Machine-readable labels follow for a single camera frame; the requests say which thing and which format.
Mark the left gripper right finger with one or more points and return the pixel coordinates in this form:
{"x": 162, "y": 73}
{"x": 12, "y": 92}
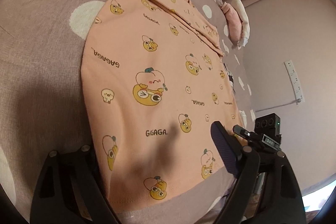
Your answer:
{"x": 280, "y": 199}

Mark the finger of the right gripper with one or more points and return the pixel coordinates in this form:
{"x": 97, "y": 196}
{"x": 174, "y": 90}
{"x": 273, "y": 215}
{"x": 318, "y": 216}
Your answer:
{"x": 242, "y": 132}

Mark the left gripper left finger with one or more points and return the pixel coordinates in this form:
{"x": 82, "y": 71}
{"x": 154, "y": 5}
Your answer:
{"x": 69, "y": 190}

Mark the peach cartoon print shirt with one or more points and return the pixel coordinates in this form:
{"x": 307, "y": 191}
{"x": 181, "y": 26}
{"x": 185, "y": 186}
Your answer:
{"x": 153, "y": 83}

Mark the folded white garment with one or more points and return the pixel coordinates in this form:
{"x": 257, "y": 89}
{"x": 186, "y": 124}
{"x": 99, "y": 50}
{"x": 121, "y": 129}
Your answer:
{"x": 240, "y": 9}

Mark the black camera box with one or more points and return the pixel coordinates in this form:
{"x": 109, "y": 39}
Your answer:
{"x": 268, "y": 124}

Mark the white wall power strip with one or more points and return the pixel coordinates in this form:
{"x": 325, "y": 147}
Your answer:
{"x": 296, "y": 85}

